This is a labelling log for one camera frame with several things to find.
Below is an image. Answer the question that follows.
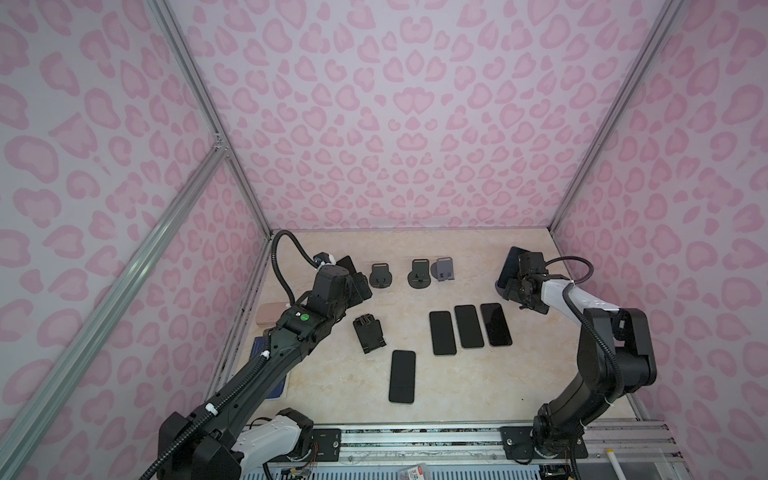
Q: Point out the silver-edged phone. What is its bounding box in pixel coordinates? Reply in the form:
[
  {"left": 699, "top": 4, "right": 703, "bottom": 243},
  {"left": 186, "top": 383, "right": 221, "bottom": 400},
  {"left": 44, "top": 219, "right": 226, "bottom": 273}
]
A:
[{"left": 480, "top": 303, "right": 513, "bottom": 347}]

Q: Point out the purple phone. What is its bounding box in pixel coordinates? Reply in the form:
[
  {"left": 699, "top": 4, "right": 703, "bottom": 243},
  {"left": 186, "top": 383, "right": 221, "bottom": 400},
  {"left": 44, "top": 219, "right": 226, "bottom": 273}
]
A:
[{"left": 454, "top": 305, "right": 485, "bottom": 349}]

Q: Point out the silver phone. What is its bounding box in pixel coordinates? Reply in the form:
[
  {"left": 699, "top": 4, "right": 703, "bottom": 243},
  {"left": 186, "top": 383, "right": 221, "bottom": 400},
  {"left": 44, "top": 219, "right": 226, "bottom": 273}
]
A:
[{"left": 429, "top": 311, "right": 457, "bottom": 356}]

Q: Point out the teal-edged phone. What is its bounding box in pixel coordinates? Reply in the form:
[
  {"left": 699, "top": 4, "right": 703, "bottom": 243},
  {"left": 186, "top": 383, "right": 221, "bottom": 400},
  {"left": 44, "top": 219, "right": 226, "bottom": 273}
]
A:
[{"left": 388, "top": 350, "right": 416, "bottom": 404}]

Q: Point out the small phone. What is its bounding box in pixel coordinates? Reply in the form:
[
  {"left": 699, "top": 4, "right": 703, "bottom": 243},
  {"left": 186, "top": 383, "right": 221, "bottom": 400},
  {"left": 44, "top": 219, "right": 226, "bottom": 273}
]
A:
[{"left": 495, "top": 246, "right": 528, "bottom": 290}]

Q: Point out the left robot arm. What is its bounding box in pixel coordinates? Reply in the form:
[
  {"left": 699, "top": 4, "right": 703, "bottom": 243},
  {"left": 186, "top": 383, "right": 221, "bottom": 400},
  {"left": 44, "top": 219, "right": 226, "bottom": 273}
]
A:
[{"left": 141, "top": 265, "right": 372, "bottom": 479}]

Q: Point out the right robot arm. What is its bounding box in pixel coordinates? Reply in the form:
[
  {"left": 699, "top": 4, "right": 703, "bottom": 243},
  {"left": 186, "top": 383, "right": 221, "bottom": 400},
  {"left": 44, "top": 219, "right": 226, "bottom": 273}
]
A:
[{"left": 495, "top": 247, "right": 657, "bottom": 458}]

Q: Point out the black folding stand, front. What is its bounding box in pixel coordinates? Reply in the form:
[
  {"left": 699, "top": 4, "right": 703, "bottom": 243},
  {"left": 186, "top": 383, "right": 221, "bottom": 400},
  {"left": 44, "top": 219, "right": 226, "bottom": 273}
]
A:
[{"left": 353, "top": 314, "right": 386, "bottom": 354}]

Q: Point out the black round phone stand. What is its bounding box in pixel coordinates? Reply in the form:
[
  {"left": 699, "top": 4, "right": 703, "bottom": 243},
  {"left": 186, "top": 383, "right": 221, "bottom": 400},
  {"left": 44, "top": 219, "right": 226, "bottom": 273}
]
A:
[{"left": 407, "top": 259, "right": 431, "bottom": 289}]

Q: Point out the pink rectangular case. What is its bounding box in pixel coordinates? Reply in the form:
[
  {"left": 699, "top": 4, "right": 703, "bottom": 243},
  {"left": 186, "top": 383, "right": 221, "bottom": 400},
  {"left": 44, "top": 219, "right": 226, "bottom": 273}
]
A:
[{"left": 254, "top": 302, "right": 289, "bottom": 328}]

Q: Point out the blue pad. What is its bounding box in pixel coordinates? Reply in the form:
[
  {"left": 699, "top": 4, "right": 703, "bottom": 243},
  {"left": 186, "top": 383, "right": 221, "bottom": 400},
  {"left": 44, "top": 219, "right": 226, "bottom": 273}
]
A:
[{"left": 248, "top": 336, "right": 289, "bottom": 400}]

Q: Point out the white marker pen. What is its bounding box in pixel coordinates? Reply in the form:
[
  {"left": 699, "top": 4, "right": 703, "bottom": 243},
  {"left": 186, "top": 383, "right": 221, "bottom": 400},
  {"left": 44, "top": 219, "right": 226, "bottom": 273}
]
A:
[{"left": 606, "top": 449, "right": 627, "bottom": 480}]

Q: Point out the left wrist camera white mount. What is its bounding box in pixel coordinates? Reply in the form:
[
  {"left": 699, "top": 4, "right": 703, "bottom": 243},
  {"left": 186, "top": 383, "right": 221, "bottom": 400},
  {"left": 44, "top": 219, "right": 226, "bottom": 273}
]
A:
[{"left": 313, "top": 252, "right": 337, "bottom": 268}]

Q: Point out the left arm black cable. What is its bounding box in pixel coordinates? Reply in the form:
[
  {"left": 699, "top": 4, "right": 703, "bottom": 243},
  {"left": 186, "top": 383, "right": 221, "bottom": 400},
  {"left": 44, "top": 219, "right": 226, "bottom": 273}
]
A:
[{"left": 271, "top": 230, "right": 319, "bottom": 307}]

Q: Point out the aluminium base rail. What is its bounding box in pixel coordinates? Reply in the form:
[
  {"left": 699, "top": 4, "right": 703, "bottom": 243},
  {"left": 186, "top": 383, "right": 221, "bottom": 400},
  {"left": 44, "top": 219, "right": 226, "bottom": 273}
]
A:
[{"left": 161, "top": 419, "right": 691, "bottom": 480}]

